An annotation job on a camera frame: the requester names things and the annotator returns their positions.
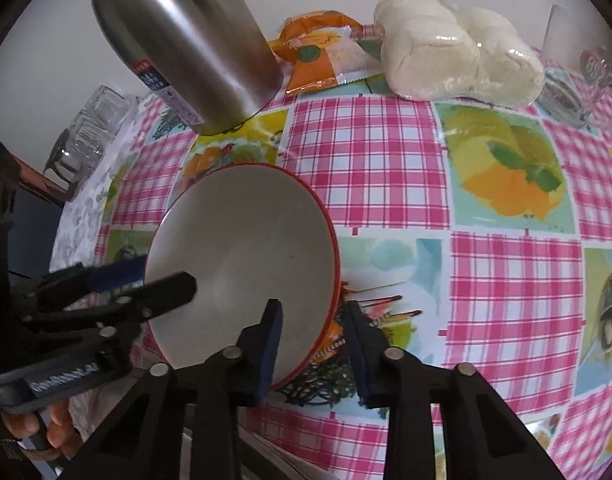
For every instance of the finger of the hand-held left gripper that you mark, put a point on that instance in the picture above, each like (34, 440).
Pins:
(118, 272)
(161, 292)

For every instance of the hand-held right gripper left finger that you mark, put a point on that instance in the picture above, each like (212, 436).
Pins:
(268, 355)

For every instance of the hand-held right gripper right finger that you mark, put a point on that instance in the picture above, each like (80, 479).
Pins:
(360, 360)

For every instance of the strawberry print bowl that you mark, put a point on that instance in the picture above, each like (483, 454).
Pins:
(246, 265)

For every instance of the person's left hand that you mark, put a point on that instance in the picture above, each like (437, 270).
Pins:
(58, 427)

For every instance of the grey floral cloth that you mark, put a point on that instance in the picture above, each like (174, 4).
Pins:
(76, 230)

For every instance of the dark cabinet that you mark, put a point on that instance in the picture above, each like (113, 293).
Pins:
(36, 230)

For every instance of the clear drinking glass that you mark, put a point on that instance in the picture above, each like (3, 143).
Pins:
(93, 132)
(111, 107)

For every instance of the pink checkered tablecloth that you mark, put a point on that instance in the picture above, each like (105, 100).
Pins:
(485, 285)

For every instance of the stainless steel thermos jug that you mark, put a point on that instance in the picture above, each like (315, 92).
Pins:
(186, 35)

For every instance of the orange snack packet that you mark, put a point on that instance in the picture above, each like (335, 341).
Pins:
(321, 55)

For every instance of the bag of steamed buns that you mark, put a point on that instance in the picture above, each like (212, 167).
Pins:
(445, 55)

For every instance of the clear glass mug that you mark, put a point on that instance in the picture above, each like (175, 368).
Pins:
(580, 75)

